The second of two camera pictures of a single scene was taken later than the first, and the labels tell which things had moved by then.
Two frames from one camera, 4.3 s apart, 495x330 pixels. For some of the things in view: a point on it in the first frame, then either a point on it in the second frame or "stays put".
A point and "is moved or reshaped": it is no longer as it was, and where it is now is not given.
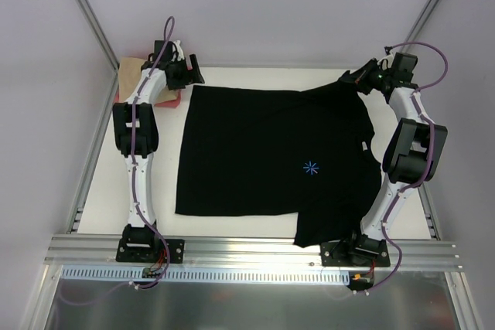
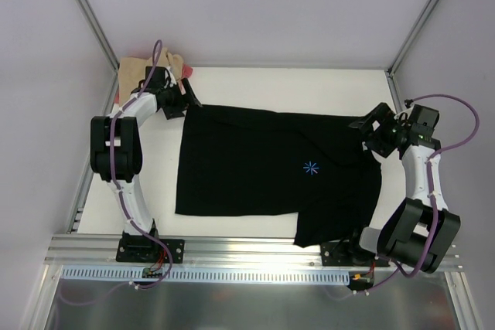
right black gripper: (358, 79) -> (376, 127)
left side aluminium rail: (96, 146) stays put
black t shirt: (270, 151) is moved or reshaped
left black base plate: (151, 250) stays put
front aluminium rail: (68, 250) stays put
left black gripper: (187, 73) -> (180, 102)
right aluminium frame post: (433, 1) stays put
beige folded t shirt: (130, 73) stays put
